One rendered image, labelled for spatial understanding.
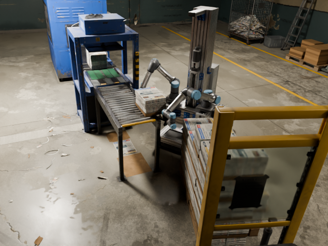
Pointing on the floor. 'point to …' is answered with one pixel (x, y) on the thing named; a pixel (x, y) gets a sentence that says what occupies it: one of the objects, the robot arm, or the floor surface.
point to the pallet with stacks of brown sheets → (310, 54)
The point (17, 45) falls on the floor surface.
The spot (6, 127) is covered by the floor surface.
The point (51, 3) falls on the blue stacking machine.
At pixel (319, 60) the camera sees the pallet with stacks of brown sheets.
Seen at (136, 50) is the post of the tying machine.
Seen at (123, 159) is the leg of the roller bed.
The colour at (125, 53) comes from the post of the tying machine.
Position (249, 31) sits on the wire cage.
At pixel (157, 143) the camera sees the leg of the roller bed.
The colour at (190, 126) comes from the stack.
